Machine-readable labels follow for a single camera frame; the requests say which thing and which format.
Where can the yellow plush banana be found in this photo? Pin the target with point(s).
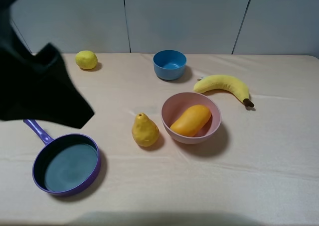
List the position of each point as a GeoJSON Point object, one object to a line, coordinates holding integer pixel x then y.
{"type": "Point", "coordinates": [227, 83]}

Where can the yellow lemon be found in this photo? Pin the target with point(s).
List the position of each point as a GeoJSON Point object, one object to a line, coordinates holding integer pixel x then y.
{"type": "Point", "coordinates": [86, 59]}

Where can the cream tablecloth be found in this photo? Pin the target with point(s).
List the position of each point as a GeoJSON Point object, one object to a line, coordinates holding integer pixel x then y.
{"type": "Point", "coordinates": [260, 168]}

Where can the blue plastic bowl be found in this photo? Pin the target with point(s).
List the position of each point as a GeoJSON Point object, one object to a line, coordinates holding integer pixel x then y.
{"type": "Point", "coordinates": [169, 64]}

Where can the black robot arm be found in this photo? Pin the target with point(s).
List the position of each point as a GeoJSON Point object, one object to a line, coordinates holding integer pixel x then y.
{"type": "Point", "coordinates": [36, 86]}

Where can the yellow pear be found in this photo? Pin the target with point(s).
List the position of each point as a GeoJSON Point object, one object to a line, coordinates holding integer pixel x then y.
{"type": "Point", "coordinates": [144, 131]}

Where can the purple frying pan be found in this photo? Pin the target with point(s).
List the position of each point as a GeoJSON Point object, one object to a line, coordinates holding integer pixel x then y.
{"type": "Point", "coordinates": [66, 165]}

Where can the orange mango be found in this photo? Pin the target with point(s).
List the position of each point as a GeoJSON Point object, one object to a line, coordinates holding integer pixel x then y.
{"type": "Point", "coordinates": [191, 121]}

